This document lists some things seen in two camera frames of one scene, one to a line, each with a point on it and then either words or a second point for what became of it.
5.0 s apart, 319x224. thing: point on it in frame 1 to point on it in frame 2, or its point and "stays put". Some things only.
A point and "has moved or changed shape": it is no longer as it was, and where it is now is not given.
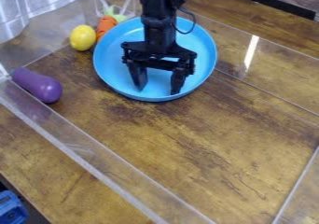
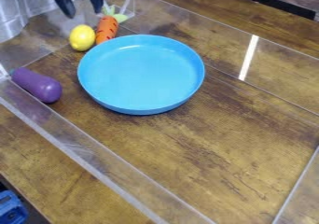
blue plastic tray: [189, 36] has moved or changed shape
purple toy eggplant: [41, 87] stays put
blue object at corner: [12, 214] stays put
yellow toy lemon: [82, 37] stays put
